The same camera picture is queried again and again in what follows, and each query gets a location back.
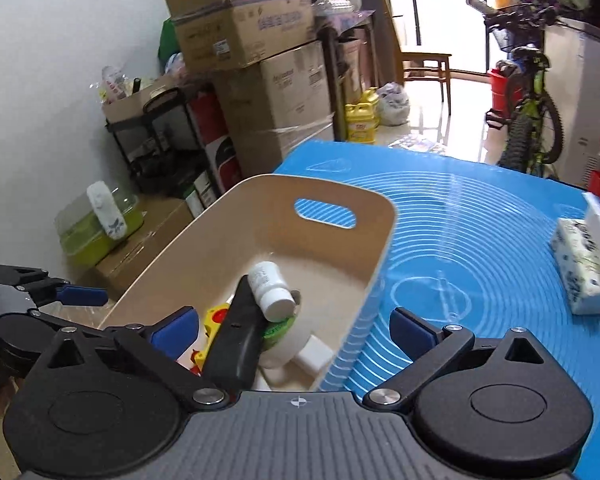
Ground wooden chair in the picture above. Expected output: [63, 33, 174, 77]
[400, 50, 453, 116]

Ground white charger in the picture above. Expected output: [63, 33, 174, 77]
[295, 335, 336, 373]

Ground black oblong tool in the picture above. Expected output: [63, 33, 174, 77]
[202, 276, 266, 393]

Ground green plastic container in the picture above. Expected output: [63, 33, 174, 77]
[55, 185, 146, 267]

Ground red bucket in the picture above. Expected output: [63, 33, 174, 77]
[487, 67, 511, 106]

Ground beige plastic basin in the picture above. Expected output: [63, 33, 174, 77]
[100, 174, 398, 392]

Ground printed tissue pack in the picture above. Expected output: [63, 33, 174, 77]
[550, 192, 600, 316]

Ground green cloth bag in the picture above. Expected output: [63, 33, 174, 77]
[158, 17, 183, 63]

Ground large printed cardboard box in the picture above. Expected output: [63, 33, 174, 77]
[211, 40, 333, 133]

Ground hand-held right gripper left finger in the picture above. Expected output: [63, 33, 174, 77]
[34, 306, 231, 407]

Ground white plastic bag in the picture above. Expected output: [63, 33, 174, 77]
[376, 82, 411, 127]

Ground green black bicycle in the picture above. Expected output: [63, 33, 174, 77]
[465, 0, 566, 178]

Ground blue silicone mat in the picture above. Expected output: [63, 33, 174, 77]
[272, 140, 600, 480]

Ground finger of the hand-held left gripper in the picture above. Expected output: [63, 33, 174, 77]
[0, 264, 110, 308]

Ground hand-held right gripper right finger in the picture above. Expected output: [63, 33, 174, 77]
[362, 306, 561, 407]

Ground brown cardboard box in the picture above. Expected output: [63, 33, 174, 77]
[92, 197, 196, 301]

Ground yellow red plastic toy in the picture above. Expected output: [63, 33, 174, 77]
[190, 304, 231, 376]

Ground white appliance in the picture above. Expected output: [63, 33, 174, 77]
[542, 17, 600, 191]

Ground black utility cart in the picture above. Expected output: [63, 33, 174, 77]
[105, 87, 221, 211]

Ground white pill bottle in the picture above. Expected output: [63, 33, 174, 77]
[247, 261, 297, 322]

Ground red white appliance box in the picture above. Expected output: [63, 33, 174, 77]
[187, 92, 243, 196]

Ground open cardboard box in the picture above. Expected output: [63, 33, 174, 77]
[161, 0, 317, 71]

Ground plastic-wrapped cardboard box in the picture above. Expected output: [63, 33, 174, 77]
[230, 112, 337, 178]

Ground tan cardboard box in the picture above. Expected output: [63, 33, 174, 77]
[102, 77, 181, 123]

